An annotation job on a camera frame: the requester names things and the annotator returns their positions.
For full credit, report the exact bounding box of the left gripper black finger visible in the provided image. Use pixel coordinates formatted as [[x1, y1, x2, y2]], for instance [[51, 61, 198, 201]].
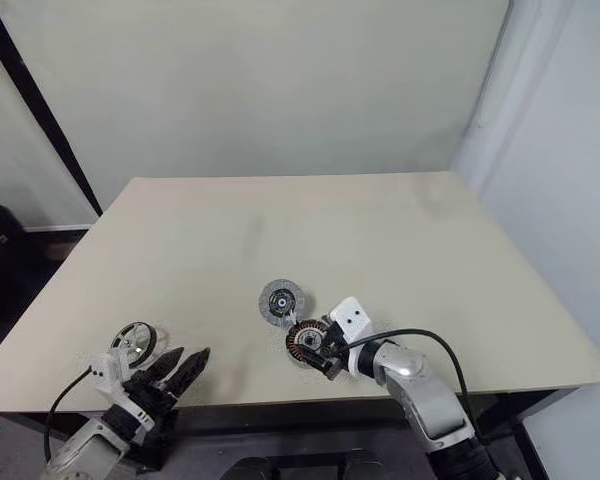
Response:
[[148, 347, 186, 387], [171, 347, 212, 399]]

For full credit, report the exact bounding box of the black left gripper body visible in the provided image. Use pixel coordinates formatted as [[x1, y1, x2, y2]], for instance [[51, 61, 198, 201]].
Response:
[[122, 370, 181, 437]]

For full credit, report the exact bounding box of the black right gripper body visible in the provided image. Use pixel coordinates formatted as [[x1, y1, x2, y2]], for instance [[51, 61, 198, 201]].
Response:
[[322, 322, 354, 384]]

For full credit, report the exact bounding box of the silver spoked rotor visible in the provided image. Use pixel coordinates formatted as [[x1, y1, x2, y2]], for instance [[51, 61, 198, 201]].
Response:
[[108, 322, 174, 367]]

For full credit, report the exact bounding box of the grey round motor lid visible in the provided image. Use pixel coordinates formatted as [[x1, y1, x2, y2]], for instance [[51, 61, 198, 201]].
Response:
[[257, 276, 307, 329]]

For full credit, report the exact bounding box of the dark rounded shape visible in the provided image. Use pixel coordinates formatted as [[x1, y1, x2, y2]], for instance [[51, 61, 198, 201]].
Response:
[[233, 456, 277, 480]]

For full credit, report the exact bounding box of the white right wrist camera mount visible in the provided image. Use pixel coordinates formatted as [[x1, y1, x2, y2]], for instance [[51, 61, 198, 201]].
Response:
[[328, 296, 374, 377]]

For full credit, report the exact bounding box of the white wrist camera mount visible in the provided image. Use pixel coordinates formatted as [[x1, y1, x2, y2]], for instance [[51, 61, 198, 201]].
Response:
[[78, 348, 155, 445], [328, 296, 374, 377]]

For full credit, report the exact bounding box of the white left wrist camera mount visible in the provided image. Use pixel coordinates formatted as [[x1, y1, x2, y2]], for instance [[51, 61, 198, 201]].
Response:
[[78, 348, 155, 445]]

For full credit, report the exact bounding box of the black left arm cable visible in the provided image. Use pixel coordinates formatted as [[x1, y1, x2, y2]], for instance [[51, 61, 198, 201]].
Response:
[[44, 366, 94, 459]]

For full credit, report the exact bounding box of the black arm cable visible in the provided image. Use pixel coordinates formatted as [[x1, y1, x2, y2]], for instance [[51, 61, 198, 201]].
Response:
[[344, 328, 494, 446], [44, 366, 94, 459]]

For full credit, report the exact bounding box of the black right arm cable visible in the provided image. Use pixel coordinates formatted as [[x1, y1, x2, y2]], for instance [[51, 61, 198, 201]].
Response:
[[344, 328, 494, 446]]

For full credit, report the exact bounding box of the black table frame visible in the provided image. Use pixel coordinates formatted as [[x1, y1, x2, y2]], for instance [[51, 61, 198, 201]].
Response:
[[0, 382, 600, 480]]

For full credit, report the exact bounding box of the black diagonal frame post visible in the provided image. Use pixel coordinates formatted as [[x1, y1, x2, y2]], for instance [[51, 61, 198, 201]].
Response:
[[0, 0, 104, 217]]

